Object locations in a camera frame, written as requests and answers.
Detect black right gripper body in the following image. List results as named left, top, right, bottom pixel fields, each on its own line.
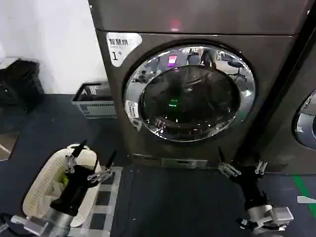
left=232, top=165, right=273, bottom=211

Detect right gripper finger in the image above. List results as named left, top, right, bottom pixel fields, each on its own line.
left=254, top=160, right=269, bottom=175
left=218, top=146, right=241, bottom=177

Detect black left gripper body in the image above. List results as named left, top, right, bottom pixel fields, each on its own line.
left=50, top=164, right=100, bottom=217

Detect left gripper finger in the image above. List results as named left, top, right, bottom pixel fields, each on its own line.
left=65, top=139, right=88, bottom=173
left=87, top=150, right=118, bottom=184

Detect pale clothes in basket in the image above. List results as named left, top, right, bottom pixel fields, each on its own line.
left=50, top=172, right=69, bottom=201

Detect white perforated laundry basket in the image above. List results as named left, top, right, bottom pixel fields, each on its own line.
left=22, top=143, right=102, bottom=228

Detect dark floor mat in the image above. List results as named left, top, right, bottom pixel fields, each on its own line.
left=110, top=167, right=249, bottom=237

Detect grey slatted plastic crate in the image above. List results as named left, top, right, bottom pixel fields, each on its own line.
left=71, top=82, right=118, bottom=119

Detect round chrome-rimmed dryer door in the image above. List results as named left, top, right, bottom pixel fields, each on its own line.
left=291, top=89, right=316, bottom=149

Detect white sticker on door rim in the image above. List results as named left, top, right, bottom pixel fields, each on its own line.
left=125, top=99, right=142, bottom=132

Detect round glass dryer door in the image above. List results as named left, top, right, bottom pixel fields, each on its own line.
left=123, top=45, right=256, bottom=143

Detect grey dryer with partial door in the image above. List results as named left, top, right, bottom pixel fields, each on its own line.
left=255, top=13, right=316, bottom=176

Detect white label with numeral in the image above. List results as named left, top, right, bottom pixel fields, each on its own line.
left=106, top=33, right=143, bottom=68

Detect grey front-loading dryer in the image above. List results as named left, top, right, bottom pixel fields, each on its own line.
left=88, top=0, right=312, bottom=171

